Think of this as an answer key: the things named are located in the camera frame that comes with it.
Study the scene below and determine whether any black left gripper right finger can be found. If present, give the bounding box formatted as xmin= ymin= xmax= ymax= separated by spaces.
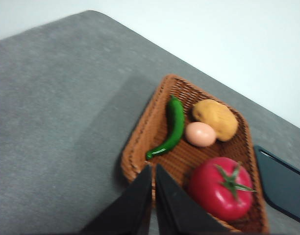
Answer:
xmin=155 ymin=163 xmax=229 ymax=235

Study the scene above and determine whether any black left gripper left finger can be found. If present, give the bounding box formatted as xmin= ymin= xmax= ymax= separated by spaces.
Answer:
xmin=81 ymin=164 xmax=153 ymax=235

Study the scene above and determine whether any red tomato with green stem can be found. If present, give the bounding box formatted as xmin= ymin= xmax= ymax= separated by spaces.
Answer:
xmin=188 ymin=157 xmax=257 ymax=222

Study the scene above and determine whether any pale pink egg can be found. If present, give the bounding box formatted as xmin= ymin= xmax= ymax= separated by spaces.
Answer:
xmin=185 ymin=122 xmax=217 ymax=147

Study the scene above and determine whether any brown wicker basket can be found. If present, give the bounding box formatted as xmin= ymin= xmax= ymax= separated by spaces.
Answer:
xmin=120 ymin=74 xmax=270 ymax=233

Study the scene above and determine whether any green chili pepper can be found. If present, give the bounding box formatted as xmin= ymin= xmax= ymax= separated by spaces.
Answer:
xmin=145 ymin=94 xmax=185 ymax=161

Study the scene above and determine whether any yellow-brown potato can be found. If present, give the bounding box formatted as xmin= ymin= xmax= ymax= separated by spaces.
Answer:
xmin=191 ymin=98 xmax=239 ymax=142

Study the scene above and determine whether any dark rectangular tray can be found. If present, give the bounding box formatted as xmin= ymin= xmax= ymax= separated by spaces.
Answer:
xmin=253 ymin=145 xmax=300 ymax=220

